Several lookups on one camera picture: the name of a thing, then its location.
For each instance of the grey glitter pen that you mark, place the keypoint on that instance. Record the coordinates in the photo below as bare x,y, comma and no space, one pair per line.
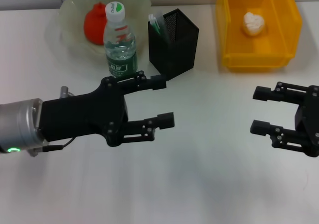
162,27

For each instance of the mint green pen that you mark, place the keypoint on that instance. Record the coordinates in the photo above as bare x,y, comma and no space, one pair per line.
154,25

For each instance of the red orange toy fruit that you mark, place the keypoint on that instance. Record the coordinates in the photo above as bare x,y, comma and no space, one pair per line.
94,25

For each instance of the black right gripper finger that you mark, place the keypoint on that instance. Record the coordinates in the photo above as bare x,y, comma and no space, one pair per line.
279,134
279,93

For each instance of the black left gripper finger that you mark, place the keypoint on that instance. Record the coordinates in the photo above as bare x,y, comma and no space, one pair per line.
142,83
144,128

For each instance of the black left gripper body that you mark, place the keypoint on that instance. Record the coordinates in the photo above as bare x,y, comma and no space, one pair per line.
84,114

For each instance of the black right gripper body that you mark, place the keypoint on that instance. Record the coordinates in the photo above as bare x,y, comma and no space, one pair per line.
309,119

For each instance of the pale green glass fruit plate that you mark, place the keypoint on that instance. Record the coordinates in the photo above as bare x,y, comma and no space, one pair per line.
72,12

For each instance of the clear green-label water bottle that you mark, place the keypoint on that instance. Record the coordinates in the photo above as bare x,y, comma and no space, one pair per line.
120,47

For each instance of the white paper ball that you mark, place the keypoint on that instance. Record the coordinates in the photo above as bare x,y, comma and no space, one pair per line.
254,23

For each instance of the black mesh pen holder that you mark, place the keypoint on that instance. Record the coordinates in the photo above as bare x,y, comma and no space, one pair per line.
179,52

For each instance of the yellow plastic bin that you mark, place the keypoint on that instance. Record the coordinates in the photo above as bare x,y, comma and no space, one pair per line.
261,52

